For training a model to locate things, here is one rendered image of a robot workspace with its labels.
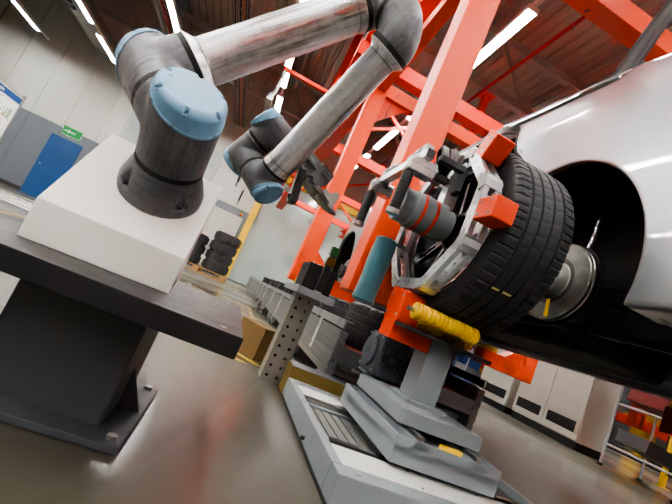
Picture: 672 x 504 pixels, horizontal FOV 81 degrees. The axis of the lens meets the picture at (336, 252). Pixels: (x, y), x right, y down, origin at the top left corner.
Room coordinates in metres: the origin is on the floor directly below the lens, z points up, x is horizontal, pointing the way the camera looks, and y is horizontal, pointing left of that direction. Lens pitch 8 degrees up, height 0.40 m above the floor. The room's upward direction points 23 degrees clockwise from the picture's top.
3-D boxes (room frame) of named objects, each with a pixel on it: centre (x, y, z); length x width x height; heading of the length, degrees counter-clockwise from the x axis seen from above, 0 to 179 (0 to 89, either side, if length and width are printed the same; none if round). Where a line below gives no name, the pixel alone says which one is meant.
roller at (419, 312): (1.29, -0.43, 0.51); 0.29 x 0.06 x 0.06; 103
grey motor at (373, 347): (1.72, -0.49, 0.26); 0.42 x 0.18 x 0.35; 103
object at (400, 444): (1.40, -0.48, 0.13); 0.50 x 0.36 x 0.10; 13
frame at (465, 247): (1.39, -0.30, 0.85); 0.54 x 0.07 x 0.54; 13
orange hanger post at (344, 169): (3.73, 0.27, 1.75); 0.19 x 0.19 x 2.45; 13
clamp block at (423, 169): (1.18, -0.14, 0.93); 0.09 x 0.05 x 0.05; 103
